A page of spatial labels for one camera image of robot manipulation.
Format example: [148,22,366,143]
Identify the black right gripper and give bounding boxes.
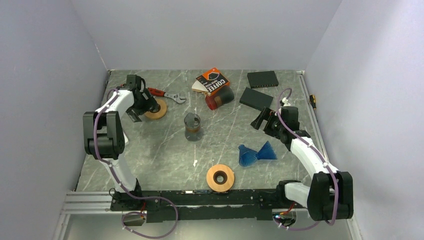
[251,107,285,140]

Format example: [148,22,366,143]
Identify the wooden dripper ring holder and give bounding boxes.
[144,99,168,120]

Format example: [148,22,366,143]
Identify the red and black cup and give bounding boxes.
[205,85,235,110]

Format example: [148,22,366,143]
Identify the blue ribbed dripper cone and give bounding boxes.
[257,141,278,160]
[238,144,258,167]

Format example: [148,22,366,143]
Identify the orange coffee filter box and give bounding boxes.
[195,67,230,96]

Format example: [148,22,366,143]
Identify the paper coffee filters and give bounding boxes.
[191,80,210,96]

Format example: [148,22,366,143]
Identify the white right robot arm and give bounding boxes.
[251,106,354,224]

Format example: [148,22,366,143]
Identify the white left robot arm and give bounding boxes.
[82,74,168,210]

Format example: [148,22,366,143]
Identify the black rectangular box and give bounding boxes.
[239,87,274,111]
[247,70,279,89]

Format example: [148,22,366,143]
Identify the yellow black screwdriver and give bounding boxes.
[309,94,317,111]

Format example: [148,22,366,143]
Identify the glass carafe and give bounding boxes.
[183,112,202,142]

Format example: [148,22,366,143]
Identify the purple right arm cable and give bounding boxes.
[273,87,340,232]

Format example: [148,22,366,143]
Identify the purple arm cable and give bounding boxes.
[93,88,179,240]
[273,87,340,232]

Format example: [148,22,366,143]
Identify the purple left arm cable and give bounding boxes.
[93,88,179,240]

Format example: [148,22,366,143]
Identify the red handled adjustable wrench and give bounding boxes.
[147,87,187,104]

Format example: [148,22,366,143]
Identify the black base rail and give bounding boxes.
[110,188,294,223]

